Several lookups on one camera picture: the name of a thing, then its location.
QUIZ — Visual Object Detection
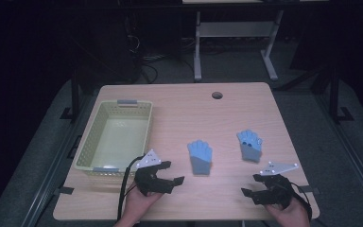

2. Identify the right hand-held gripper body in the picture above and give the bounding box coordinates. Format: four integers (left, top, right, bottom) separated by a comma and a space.
255, 161, 300, 211

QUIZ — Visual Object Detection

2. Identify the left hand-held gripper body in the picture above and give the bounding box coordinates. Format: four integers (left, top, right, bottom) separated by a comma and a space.
134, 148, 175, 197

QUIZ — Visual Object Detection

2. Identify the blue grey knit glove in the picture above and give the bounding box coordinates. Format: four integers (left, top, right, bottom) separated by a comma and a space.
236, 129, 264, 164
186, 139, 214, 176

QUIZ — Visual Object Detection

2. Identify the pale yellow plastic basket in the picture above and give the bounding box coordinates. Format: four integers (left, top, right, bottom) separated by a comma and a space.
74, 99, 154, 178

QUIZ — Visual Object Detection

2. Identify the person's right hand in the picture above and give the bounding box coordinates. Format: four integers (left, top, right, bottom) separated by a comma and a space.
264, 197, 311, 227

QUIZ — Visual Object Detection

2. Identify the black table edge clip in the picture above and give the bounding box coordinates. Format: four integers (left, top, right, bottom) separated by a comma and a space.
54, 186, 76, 196
297, 185, 321, 195

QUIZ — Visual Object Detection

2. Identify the black metal stand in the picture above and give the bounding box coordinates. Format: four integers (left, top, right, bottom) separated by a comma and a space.
328, 64, 354, 125
60, 70, 80, 121

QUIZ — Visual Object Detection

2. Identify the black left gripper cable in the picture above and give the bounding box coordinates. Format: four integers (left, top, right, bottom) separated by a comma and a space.
116, 155, 147, 221

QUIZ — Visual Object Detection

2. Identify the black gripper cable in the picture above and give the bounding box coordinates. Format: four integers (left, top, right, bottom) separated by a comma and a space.
116, 155, 147, 221
291, 184, 314, 221

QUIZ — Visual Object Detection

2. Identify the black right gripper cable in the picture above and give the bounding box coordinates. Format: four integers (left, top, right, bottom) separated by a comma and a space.
291, 184, 314, 221

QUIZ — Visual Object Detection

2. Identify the tangle of floor cables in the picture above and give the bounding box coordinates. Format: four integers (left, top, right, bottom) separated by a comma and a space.
124, 32, 171, 84

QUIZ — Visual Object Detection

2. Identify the white metal desk frame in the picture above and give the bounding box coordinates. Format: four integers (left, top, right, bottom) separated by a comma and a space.
182, 0, 329, 82

